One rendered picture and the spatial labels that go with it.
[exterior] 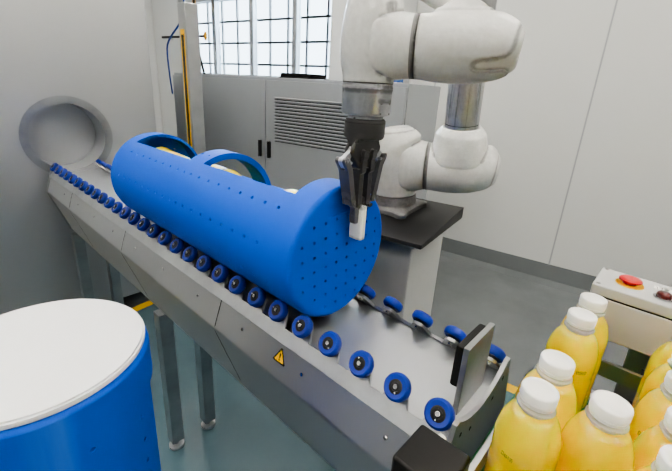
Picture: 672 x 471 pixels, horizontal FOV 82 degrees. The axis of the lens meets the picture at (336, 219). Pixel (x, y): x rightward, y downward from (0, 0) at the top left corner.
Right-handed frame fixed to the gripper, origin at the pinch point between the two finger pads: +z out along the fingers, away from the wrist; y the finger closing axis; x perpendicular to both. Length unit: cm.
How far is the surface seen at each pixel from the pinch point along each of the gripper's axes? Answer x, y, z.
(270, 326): 10.7, -13.5, 23.5
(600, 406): -45.1, -12.8, 5.6
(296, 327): 2.7, -13.3, 19.8
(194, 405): 91, 6, 116
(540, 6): 60, 265, -87
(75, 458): 2, -51, 21
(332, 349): -6.9, -13.2, 19.7
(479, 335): -28.0, -2.2, 10.9
